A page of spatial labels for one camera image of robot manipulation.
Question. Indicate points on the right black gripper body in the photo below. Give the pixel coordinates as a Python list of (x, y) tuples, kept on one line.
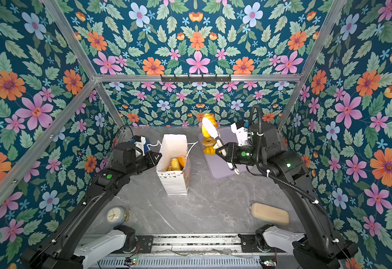
[(246, 154)]

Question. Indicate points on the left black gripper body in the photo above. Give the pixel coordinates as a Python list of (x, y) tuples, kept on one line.
[(139, 164)]

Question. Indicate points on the fake bagel ring bread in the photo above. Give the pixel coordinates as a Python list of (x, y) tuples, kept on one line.
[(208, 142)]

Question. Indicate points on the small striped fake bun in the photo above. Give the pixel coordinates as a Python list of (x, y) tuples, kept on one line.
[(212, 119)]

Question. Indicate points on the small yellow fake bread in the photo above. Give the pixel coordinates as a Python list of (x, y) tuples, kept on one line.
[(209, 150)]

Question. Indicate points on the twisted fake bread stick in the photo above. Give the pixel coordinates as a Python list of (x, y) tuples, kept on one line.
[(175, 166)]

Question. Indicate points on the round fake bun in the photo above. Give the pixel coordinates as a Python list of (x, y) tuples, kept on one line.
[(182, 160)]

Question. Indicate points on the white paper gift bag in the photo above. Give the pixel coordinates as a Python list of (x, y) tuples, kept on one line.
[(175, 183)]

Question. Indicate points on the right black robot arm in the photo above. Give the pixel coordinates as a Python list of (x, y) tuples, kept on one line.
[(320, 246)]

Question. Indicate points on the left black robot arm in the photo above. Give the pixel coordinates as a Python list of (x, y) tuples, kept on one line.
[(57, 251)]

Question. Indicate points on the blue cap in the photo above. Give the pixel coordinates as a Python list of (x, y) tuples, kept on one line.
[(144, 143)]

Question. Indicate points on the lavender plastic tray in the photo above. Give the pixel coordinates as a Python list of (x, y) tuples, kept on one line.
[(217, 167)]

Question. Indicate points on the small gold alarm clock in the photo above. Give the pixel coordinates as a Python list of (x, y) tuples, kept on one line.
[(117, 215)]

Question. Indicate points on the beige oval sponge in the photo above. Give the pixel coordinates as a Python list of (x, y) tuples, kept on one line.
[(270, 214)]

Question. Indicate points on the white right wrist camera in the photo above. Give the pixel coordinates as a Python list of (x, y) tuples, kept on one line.
[(240, 130)]

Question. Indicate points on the black hook rail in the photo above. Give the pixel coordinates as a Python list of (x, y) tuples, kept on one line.
[(196, 78)]

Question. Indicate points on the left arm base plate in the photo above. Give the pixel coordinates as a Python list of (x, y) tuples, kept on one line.
[(141, 244)]

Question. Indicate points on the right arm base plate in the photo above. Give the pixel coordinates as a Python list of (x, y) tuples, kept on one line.
[(251, 244)]

